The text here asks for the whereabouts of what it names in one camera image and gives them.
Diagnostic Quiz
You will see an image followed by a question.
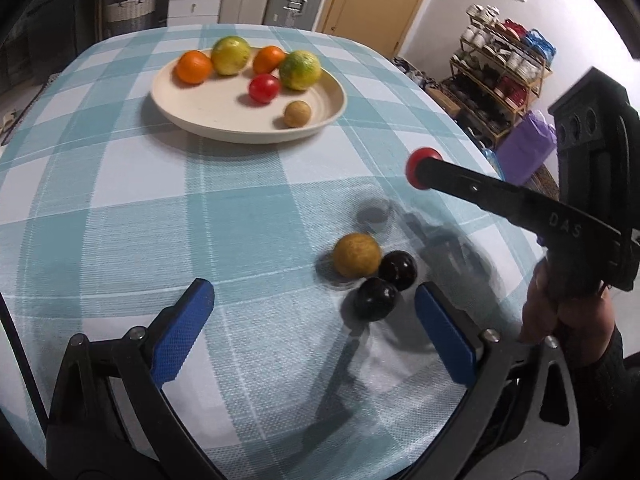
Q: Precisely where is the wooden door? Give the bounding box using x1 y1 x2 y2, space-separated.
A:
314 0 443 56

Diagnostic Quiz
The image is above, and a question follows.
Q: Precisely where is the cream round plate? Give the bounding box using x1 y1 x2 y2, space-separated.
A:
151 46 347 144

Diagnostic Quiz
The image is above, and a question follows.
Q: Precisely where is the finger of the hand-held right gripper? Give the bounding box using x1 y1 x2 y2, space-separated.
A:
415 156 624 257

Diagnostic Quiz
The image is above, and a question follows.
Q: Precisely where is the teal checked tablecloth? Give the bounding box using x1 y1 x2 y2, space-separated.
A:
0 24 547 480

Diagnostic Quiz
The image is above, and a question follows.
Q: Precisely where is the orange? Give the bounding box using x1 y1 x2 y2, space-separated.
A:
252 45 287 75
175 50 213 85

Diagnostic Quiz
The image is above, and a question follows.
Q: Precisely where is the purple bag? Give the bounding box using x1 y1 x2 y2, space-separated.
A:
497 110 557 186

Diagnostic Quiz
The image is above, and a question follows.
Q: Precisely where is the woven basket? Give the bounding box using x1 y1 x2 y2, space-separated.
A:
103 0 156 37

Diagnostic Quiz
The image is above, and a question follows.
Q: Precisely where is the wooden shoe rack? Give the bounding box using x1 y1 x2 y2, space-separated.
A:
450 4 557 148

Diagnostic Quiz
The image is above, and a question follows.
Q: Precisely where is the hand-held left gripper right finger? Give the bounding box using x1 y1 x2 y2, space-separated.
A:
400 282 582 480

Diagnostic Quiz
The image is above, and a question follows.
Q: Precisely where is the large yellow citrus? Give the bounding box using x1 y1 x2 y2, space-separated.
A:
210 36 252 77

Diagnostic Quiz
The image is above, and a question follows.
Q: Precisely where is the person's right hand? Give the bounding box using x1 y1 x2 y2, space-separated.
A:
519 259 617 347

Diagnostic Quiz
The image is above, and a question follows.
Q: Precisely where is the small brown round fruit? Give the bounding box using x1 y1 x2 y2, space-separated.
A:
284 100 312 128

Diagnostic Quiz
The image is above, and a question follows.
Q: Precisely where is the pile of shoes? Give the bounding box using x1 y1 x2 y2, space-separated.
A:
395 57 461 117

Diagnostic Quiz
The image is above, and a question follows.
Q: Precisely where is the yellow-green citrus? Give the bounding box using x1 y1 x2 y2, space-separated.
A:
279 50 321 92

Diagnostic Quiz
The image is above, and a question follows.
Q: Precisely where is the red tomato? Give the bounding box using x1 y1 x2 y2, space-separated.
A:
248 73 281 104
406 147 443 191

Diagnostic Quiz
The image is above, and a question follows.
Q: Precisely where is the dark plum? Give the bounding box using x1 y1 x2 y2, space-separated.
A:
378 250 418 292
353 276 399 322

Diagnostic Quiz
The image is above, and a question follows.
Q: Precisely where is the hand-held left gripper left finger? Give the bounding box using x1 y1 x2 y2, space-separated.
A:
45 278 223 480

